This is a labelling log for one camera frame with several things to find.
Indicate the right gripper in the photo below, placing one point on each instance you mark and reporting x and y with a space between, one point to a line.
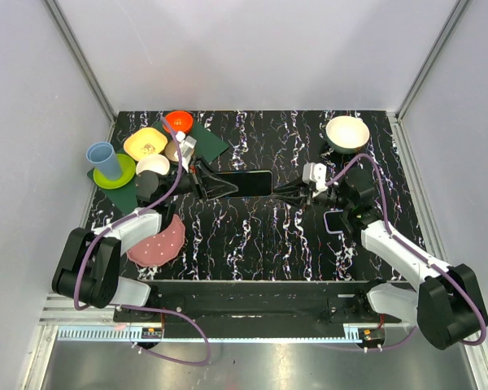
288 194

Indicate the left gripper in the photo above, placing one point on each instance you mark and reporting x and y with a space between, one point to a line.
200 183

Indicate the black phone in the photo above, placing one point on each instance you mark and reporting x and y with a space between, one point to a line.
255 183

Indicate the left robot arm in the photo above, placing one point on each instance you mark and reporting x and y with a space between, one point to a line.
89 268

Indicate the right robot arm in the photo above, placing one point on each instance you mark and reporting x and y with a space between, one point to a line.
444 302

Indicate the phone in lilac case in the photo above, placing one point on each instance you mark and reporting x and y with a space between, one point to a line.
333 222

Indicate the bronze metal bowl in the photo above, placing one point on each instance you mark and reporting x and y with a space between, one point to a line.
171 152

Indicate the small white bowl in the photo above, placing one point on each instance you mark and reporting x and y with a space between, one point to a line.
154 162

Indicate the red bowl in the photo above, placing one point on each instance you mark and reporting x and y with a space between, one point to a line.
180 120

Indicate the large white bowl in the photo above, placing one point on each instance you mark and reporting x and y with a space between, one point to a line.
346 134

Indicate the yellow square plate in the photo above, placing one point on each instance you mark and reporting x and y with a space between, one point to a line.
145 142

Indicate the lime green plate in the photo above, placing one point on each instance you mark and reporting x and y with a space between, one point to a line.
128 168

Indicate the pink dotted plate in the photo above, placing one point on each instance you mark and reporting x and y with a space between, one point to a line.
161 248

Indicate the blue cup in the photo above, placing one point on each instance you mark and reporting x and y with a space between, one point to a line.
104 158

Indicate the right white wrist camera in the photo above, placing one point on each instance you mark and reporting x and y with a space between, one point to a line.
315 173

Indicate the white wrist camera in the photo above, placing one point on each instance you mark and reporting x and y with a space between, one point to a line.
186 148
315 173

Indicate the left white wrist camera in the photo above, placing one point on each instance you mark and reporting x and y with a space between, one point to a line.
186 148

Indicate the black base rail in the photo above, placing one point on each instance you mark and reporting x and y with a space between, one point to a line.
257 310

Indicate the left aluminium frame post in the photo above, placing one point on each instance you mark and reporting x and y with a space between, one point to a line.
69 37

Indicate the aluminium frame post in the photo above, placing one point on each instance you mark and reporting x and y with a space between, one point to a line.
446 32
69 37

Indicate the right aluminium frame post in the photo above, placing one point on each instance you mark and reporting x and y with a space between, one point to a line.
446 32

